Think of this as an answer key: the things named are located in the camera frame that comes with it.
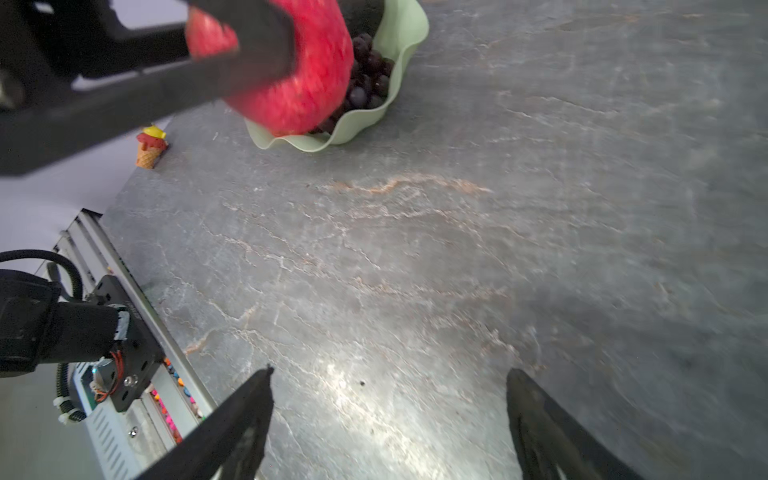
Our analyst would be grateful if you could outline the dark purple grape bunch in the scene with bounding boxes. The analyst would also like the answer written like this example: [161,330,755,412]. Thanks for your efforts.
[310,34,395,134]

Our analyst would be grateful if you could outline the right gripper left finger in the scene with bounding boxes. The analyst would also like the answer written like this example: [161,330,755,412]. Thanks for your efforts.
[140,366,274,480]

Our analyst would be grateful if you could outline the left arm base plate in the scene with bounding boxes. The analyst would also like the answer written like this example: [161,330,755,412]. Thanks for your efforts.
[54,275,165,424]

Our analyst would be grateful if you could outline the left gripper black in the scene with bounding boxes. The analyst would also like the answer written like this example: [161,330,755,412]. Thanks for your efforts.
[1,1,295,176]

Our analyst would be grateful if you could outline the red apple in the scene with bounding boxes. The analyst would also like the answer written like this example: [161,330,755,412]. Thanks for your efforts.
[185,1,353,136]

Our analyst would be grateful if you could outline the light green wavy bowl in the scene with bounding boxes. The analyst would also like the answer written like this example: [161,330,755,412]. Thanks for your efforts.
[245,1,429,153]

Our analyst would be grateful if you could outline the dark avocado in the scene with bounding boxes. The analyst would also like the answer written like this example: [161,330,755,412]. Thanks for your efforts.
[337,0,385,38]

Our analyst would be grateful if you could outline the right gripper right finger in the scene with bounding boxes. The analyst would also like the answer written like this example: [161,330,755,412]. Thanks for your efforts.
[506,368,640,479]

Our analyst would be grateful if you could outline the ice cream cone toy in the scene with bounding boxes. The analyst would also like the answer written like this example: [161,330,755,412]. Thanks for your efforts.
[136,125,169,170]

